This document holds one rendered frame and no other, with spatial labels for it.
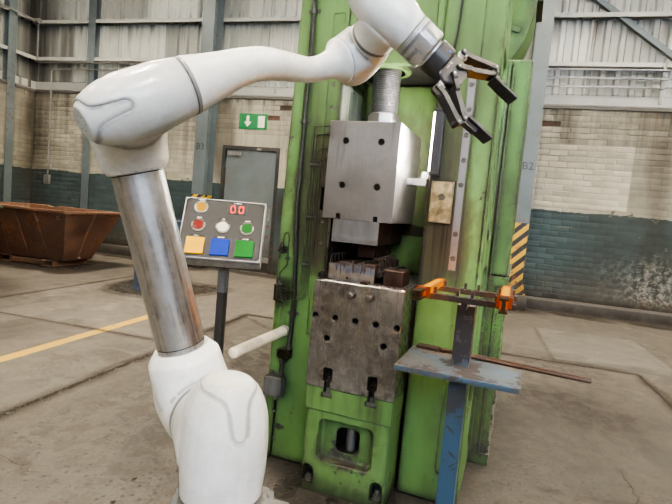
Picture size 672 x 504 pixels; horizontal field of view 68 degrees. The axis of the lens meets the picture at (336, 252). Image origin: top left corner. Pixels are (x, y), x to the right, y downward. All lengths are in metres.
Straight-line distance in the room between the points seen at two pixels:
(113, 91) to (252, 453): 0.64
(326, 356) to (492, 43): 1.41
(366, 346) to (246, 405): 1.14
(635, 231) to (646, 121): 1.53
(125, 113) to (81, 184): 9.86
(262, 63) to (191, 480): 0.75
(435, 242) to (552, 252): 5.96
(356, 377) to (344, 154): 0.90
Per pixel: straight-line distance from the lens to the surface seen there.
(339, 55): 1.20
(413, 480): 2.39
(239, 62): 0.94
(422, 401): 2.24
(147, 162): 1.02
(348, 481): 2.26
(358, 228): 2.04
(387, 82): 2.30
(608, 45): 8.61
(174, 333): 1.08
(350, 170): 2.06
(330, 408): 2.16
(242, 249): 2.07
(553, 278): 8.05
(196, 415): 0.95
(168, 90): 0.88
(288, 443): 2.53
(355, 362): 2.06
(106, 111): 0.87
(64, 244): 8.12
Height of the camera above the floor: 1.20
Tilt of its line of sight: 5 degrees down
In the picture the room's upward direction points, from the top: 5 degrees clockwise
